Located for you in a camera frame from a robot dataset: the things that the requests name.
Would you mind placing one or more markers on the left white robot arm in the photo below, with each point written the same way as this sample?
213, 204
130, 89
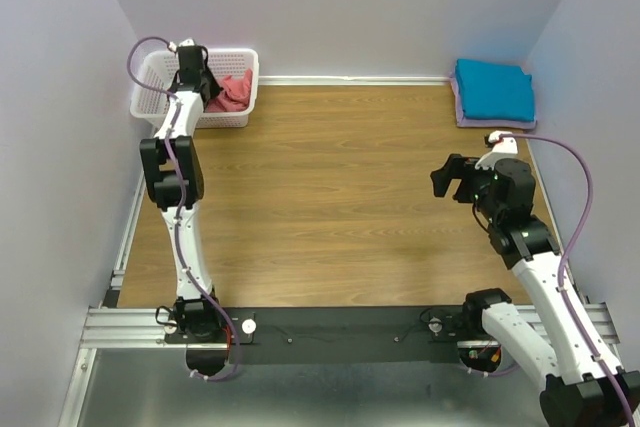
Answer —
175, 184

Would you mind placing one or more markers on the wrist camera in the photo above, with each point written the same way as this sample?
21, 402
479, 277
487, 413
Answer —
173, 47
502, 145

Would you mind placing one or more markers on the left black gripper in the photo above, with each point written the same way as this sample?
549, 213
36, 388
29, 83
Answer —
214, 88

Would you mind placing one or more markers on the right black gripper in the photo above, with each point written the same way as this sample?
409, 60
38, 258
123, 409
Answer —
456, 167

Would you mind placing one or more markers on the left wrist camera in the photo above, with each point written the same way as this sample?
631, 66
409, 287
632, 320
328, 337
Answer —
173, 47

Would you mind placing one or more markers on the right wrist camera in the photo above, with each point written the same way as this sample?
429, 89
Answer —
502, 145

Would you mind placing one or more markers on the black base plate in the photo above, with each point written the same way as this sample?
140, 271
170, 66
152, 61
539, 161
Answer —
218, 343

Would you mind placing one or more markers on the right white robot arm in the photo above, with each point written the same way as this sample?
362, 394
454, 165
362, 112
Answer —
580, 380

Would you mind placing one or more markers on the pink t shirt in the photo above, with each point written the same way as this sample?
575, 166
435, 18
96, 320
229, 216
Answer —
235, 95

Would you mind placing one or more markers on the folded lavender t shirt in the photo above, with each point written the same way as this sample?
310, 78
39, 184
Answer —
463, 122

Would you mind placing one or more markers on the aluminium rail frame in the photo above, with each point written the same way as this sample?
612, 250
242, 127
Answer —
135, 378

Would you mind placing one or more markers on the folded teal t shirt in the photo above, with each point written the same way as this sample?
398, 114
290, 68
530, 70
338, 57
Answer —
491, 91

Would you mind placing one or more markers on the white plastic basket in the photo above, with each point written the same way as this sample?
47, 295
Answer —
153, 98

